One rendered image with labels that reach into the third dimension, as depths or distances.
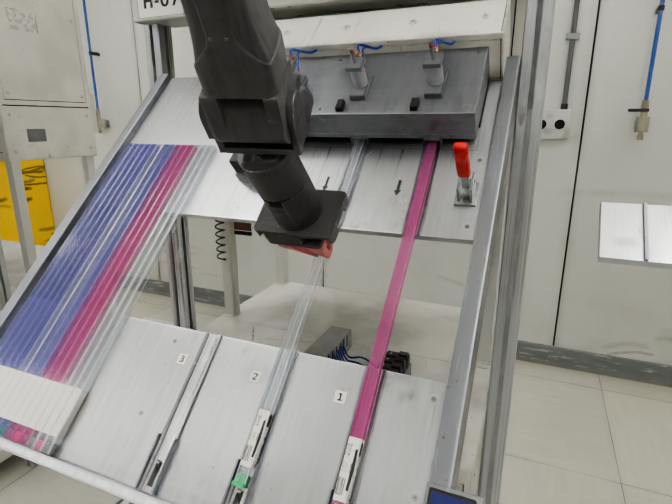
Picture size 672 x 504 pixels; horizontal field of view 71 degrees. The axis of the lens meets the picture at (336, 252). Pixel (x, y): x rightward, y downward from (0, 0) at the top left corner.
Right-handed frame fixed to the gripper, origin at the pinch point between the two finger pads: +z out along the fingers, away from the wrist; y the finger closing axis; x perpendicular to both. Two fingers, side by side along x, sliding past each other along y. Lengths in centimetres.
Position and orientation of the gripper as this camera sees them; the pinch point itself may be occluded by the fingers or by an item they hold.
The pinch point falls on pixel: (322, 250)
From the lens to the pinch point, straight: 62.3
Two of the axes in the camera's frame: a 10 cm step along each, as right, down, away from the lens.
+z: 2.8, 5.1, 8.2
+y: -9.2, -1.1, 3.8
